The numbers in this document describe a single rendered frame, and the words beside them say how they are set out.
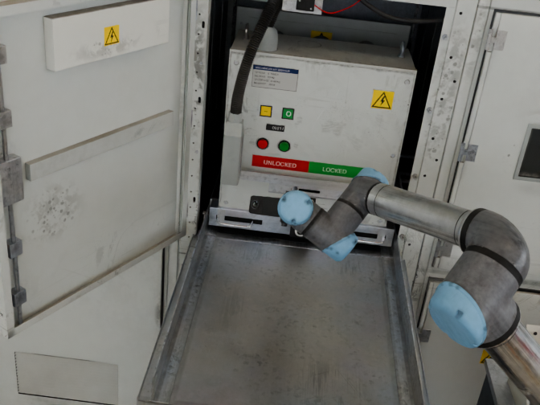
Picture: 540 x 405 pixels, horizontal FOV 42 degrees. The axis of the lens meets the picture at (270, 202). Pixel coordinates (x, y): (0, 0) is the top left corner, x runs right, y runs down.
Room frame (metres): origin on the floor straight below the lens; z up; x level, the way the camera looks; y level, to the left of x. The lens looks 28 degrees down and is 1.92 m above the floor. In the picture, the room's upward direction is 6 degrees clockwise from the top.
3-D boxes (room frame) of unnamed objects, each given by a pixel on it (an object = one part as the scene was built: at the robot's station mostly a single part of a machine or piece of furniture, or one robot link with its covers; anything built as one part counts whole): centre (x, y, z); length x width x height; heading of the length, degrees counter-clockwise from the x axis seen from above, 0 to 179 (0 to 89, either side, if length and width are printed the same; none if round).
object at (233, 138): (1.73, 0.11, 1.14); 0.08 x 0.05 x 0.17; 179
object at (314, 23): (2.36, -0.11, 1.28); 0.58 x 0.02 x 0.19; 89
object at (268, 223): (1.81, -0.10, 0.89); 0.54 x 0.05 x 0.06; 89
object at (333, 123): (1.79, -0.10, 1.15); 0.48 x 0.01 x 0.48; 89
